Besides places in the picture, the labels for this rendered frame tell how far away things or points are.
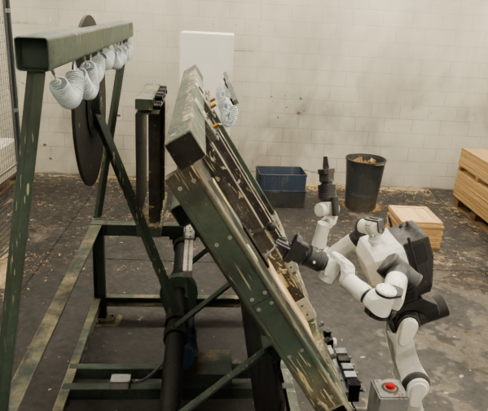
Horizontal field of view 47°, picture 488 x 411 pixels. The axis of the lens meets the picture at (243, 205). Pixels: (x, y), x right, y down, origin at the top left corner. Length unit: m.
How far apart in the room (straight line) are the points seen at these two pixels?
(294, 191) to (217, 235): 5.14
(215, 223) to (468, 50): 6.76
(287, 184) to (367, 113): 1.72
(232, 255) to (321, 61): 6.04
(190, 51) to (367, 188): 2.70
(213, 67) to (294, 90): 1.81
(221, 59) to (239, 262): 4.52
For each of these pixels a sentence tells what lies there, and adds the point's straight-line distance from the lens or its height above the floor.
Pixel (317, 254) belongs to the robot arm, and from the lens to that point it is 2.24.
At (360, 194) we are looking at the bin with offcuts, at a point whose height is 0.23.
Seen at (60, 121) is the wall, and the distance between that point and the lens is 8.11.
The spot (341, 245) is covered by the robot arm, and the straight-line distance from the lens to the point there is 2.82.
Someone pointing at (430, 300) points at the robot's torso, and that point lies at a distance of 2.78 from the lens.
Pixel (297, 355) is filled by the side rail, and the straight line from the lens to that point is 2.14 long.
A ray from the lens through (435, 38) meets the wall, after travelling 8.14.
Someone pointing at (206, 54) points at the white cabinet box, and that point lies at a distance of 6.27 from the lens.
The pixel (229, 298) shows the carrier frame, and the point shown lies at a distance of 4.43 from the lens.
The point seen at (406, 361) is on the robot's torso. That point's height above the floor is 0.75.
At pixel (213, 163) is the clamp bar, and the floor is 1.67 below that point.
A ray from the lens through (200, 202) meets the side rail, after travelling 1.84.
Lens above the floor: 2.30
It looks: 19 degrees down
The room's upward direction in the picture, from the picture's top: 3 degrees clockwise
